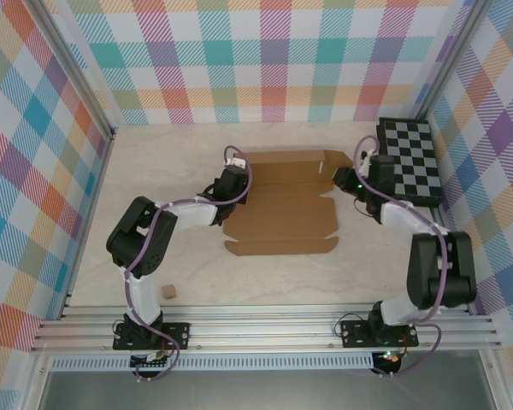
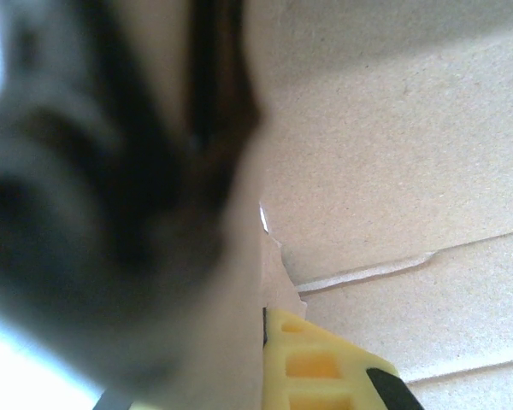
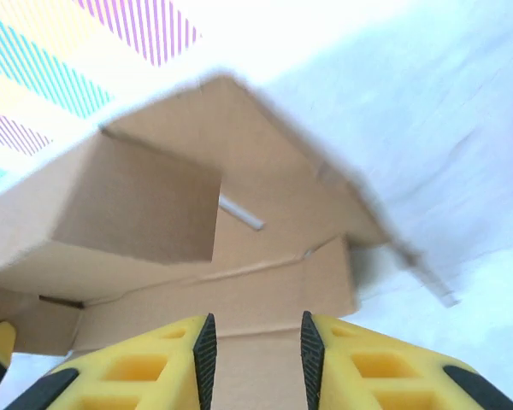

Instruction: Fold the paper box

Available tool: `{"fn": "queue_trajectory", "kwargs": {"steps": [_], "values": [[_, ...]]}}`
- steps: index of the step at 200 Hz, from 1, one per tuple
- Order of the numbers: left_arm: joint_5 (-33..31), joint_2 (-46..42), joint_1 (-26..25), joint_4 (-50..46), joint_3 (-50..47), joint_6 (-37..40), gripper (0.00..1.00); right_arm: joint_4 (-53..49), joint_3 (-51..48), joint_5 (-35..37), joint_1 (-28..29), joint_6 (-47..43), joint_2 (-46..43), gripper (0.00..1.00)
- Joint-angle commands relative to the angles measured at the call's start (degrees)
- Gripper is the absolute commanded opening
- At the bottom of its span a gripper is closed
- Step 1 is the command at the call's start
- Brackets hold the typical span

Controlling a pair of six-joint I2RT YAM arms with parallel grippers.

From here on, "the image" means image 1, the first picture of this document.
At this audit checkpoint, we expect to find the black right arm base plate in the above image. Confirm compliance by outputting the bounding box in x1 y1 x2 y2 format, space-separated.
339 313 420 349

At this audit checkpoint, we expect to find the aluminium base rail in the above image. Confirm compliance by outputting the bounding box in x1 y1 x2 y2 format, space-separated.
29 303 504 354

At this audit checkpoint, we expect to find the black grey checkerboard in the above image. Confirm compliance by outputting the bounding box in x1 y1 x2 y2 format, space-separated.
374 117 446 210

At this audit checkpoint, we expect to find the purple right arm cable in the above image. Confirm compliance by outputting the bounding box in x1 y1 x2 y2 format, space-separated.
352 135 451 379

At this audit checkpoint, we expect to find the aluminium corner post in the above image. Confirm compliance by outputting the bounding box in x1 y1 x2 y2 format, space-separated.
411 0 487 124
25 0 117 142

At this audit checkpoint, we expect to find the grey slotted cable duct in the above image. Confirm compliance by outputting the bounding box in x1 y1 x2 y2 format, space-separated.
50 354 375 372

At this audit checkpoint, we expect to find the brown cardboard box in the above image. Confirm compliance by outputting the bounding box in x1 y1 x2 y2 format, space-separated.
222 149 355 257

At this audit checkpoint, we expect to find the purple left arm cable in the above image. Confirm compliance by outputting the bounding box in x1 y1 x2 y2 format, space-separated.
123 144 256 384

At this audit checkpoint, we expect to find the round black controller board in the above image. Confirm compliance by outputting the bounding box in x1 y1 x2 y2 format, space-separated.
372 349 405 378

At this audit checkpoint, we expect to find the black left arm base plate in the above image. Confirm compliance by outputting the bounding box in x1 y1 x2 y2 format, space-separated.
112 322 192 352

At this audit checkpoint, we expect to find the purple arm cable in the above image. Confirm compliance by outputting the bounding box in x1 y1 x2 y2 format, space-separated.
352 135 451 379
123 144 256 384

